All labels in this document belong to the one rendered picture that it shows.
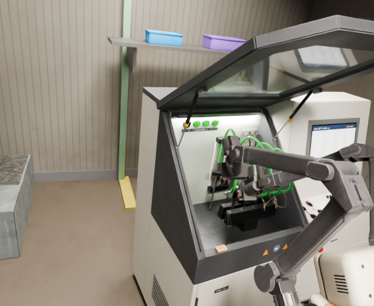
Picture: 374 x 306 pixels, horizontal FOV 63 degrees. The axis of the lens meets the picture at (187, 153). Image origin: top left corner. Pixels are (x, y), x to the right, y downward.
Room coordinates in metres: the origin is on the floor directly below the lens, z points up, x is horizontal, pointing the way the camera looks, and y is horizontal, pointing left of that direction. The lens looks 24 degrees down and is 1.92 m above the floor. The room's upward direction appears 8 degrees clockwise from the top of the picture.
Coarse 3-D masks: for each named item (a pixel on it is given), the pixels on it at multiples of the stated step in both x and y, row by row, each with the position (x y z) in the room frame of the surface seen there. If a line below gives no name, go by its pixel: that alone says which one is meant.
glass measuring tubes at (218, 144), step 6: (216, 138) 1.68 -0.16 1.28; (216, 144) 1.67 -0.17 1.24; (216, 150) 1.68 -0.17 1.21; (216, 156) 1.67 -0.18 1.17; (222, 156) 1.68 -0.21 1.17; (216, 162) 1.66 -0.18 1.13; (222, 162) 1.68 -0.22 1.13; (210, 174) 1.68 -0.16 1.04; (210, 180) 1.67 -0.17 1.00; (222, 180) 1.70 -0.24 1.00; (228, 180) 1.72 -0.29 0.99; (210, 186) 1.67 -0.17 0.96; (216, 186) 1.68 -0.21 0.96; (222, 186) 1.69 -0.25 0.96
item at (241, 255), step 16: (256, 240) 1.22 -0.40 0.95; (272, 240) 1.25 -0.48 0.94; (288, 240) 1.31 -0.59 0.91; (208, 256) 1.07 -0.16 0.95; (224, 256) 1.11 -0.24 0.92; (240, 256) 1.16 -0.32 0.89; (256, 256) 1.21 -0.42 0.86; (272, 256) 1.26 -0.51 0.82; (208, 272) 1.07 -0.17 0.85; (224, 272) 1.12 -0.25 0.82
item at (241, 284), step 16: (240, 272) 1.17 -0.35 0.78; (208, 288) 1.08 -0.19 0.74; (224, 288) 1.13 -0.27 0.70; (240, 288) 1.18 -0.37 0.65; (256, 288) 1.24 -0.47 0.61; (208, 304) 1.09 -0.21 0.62; (224, 304) 1.14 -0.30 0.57; (240, 304) 1.20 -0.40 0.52; (256, 304) 1.26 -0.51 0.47; (272, 304) 1.33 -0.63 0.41
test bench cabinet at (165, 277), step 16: (160, 240) 1.39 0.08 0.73; (160, 256) 1.37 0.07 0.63; (176, 256) 1.21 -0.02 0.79; (160, 272) 1.35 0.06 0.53; (176, 272) 1.19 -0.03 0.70; (144, 288) 1.53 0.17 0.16; (160, 288) 1.32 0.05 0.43; (176, 288) 1.17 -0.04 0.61; (192, 288) 1.04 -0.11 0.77; (160, 304) 1.30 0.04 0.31; (176, 304) 1.15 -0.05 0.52; (192, 304) 1.04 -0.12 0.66
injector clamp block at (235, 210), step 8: (224, 208) 1.42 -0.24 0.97; (240, 208) 1.44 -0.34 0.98; (248, 208) 1.45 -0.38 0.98; (256, 208) 1.46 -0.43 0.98; (272, 208) 1.52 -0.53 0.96; (224, 216) 1.43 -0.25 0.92; (232, 216) 1.38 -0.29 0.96; (240, 216) 1.41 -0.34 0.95; (248, 216) 1.43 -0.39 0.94; (256, 216) 1.46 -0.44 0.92; (264, 216) 1.49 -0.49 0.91; (232, 224) 1.38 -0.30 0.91; (240, 224) 1.45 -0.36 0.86; (248, 224) 1.44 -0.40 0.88; (256, 224) 1.47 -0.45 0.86
